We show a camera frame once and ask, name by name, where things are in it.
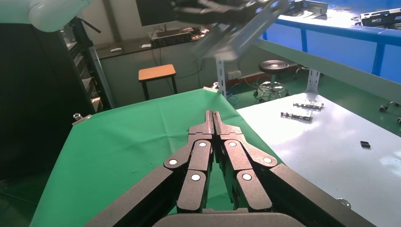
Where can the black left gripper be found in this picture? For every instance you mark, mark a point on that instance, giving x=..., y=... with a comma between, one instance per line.
x=206, y=12

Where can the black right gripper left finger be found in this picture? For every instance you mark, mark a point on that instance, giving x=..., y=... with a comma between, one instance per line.
x=195, y=175

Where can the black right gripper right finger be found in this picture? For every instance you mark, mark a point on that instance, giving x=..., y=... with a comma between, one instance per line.
x=244, y=178

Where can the stamped sheet metal bracket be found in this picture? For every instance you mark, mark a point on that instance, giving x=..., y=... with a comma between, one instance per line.
x=308, y=7
x=380, y=18
x=238, y=40

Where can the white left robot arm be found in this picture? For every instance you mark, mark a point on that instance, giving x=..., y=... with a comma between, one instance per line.
x=47, y=14

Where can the black electronics box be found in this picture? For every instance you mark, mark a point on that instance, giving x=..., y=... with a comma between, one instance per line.
x=170, y=37

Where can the perforated white shelf strut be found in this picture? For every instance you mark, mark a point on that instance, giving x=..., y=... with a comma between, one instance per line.
x=221, y=78
x=314, y=81

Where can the green table cloth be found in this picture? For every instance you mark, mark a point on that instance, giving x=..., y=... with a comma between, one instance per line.
x=125, y=150

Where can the silver binder clip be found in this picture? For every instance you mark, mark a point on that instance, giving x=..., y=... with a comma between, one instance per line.
x=344, y=203
x=213, y=88
x=81, y=119

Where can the orange top wooden stool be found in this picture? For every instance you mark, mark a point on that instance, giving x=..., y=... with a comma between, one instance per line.
x=156, y=72

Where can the small notched metal strip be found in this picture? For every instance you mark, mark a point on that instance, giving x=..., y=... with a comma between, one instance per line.
x=308, y=105
x=296, y=116

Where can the white table sheet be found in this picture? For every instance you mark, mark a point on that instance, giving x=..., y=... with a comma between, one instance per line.
x=329, y=163

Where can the chrome base rolling stool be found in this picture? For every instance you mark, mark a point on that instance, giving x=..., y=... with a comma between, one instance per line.
x=274, y=66

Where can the small black plastic clip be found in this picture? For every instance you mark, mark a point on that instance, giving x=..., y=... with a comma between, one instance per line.
x=365, y=144

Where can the blue plastic bin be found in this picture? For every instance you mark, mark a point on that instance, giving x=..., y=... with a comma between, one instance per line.
x=338, y=40

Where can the black equipment rack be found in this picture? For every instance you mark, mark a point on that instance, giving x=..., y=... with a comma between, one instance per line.
x=37, y=94

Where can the black wall monitor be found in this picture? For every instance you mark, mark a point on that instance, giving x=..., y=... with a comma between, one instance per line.
x=153, y=12

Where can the white wall socket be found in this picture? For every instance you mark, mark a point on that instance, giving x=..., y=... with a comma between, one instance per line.
x=234, y=75

